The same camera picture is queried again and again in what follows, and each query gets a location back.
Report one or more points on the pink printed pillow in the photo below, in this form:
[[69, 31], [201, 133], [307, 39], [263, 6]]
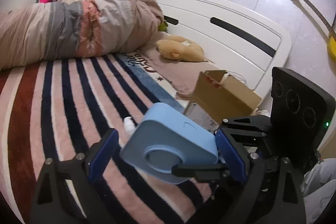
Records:
[[181, 73]]

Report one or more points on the white bed headboard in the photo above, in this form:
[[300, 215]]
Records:
[[231, 29]]

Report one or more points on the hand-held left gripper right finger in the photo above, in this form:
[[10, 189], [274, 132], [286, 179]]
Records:
[[231, 158]]

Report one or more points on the striped fleece blanket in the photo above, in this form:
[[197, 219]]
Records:
[[78, 108]]

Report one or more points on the person's white trousers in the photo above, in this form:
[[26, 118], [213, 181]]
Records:
[[320, 187]]

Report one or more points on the brown paper bag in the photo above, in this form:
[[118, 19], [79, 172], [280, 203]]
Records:
[[223, 100]]

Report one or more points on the tan plush toy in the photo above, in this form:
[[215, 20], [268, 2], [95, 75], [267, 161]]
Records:
[[181, 49]]

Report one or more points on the pink grey striped duvet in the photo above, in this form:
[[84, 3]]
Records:
[[78, 22]]

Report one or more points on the light blue plastic device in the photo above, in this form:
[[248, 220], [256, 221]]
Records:
[[170, 142]]

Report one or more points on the yellow guitar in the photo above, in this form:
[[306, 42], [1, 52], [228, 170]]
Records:
[[312, 11]]

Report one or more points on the green plush toy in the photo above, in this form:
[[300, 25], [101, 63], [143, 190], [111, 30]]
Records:
[[163, 26]]

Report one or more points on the small white bottle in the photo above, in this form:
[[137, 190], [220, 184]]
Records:
[[129, 126]]

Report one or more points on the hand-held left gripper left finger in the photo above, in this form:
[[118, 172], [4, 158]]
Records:
[[103, 156]]

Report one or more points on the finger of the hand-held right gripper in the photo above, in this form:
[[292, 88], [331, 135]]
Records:
[[199, 170], [244, 124]]

